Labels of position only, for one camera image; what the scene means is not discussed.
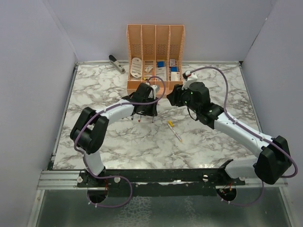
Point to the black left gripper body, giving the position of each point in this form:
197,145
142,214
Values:
148,109

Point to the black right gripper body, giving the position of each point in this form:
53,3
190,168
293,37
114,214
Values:
178,97

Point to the yellow pen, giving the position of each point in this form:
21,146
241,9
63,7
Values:
171,128

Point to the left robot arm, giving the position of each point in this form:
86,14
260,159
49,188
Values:
89,131

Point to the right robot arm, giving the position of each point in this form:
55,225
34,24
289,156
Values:
271,154

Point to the white red card box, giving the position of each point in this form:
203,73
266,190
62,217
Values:
175,76

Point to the blue eraser box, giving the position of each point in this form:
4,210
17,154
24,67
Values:
160,64
174,69

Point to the white paper packet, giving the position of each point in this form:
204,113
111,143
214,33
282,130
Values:
161,73

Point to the white red staples box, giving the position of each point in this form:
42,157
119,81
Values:
173,63

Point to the white oval label card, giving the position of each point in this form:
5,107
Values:
136,68

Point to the peach plastic desk organizer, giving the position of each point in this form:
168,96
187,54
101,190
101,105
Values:
153,43

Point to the black grey stapler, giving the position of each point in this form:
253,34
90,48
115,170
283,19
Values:
114,62

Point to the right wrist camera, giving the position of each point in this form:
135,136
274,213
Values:
189,78

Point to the black mounting rail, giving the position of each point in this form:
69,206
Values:
119,182

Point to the aluminium frame rail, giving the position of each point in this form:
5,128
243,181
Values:
66,180

